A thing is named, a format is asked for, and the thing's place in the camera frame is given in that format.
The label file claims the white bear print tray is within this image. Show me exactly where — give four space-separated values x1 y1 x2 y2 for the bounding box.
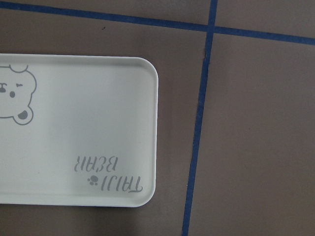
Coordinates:
0 54 158 207

